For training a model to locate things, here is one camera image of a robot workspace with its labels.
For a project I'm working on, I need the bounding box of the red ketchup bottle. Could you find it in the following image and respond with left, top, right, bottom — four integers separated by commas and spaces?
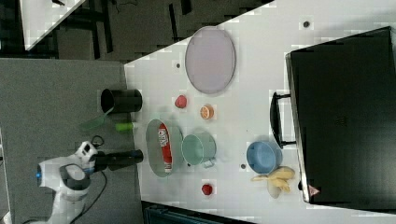
158, 123, 172, 174

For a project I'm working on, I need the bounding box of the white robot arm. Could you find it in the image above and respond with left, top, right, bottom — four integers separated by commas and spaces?
23, 141, 100, 224

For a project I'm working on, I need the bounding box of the green oval strainer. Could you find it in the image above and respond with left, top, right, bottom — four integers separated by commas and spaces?
146, 119, 183, 177

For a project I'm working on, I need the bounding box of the orange slice toy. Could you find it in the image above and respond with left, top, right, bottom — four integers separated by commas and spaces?
200, 105, 214, 119

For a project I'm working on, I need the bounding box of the pink toy strawberry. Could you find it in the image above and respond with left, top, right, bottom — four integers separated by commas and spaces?
175, 95, 188, 108

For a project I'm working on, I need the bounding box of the green mug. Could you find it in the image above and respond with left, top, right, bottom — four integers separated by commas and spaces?
181, 133, 217, 169

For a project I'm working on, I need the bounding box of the grey round plate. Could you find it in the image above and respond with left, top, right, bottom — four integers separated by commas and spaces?
185, 26, 236, 94

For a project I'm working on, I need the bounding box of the black cup upper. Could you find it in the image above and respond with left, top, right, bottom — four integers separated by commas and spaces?
100, 89, 143, 114

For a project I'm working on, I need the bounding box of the red toy strawberry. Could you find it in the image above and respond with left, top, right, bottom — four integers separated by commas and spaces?
202, 184, 213, 196

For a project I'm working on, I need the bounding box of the blue bowl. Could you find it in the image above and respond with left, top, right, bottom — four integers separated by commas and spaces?
247, 142, 283, 175

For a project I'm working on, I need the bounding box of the green spatula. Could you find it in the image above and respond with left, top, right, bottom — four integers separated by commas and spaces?
78, 107, 136, 132

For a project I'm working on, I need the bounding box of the peeled toy banana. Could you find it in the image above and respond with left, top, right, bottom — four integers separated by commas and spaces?
251, 166, 295, 199

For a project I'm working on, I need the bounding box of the black toaster oven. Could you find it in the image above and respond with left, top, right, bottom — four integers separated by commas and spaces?
285, 26, 396, 214

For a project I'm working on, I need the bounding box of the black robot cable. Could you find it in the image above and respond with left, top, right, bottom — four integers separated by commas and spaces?
69, 169, 108, 224

